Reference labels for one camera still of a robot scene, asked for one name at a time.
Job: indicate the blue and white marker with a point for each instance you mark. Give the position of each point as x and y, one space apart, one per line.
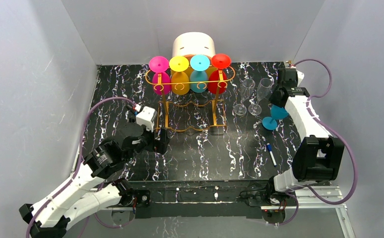
269 148

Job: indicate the red wine glass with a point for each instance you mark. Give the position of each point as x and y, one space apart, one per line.
218 78

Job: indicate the clear champagne flute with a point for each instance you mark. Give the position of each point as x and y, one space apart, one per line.
246 89

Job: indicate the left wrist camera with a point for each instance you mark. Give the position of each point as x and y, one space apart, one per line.
146 117

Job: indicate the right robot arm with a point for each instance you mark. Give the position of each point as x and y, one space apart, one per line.
319 155

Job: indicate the white cylindrical container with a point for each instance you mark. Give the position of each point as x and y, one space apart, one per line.
193 43

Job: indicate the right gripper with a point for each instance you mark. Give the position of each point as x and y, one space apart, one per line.
278 98

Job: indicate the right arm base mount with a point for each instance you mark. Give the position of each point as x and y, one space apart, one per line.
273 204

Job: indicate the aluminium frame rail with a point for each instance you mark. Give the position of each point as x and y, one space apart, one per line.
308 200

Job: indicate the clear wine glass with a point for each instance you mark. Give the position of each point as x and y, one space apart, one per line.
263 89

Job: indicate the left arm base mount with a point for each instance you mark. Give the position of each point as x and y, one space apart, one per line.
125 212

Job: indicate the pink wine glass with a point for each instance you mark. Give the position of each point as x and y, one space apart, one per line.
161 79

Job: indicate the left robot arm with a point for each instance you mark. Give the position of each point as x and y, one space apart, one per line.
71 202

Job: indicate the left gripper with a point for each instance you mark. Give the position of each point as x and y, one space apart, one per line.
157 142

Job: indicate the blue front wine glass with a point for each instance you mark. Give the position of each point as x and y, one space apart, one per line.
276 113

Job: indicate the gold wire wine glass rack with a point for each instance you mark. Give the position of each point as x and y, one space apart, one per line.
193 111

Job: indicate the yellow wine glass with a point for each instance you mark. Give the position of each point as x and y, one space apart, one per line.
180 80

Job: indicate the light blue rear wine glass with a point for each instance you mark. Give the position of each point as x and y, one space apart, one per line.
199 64

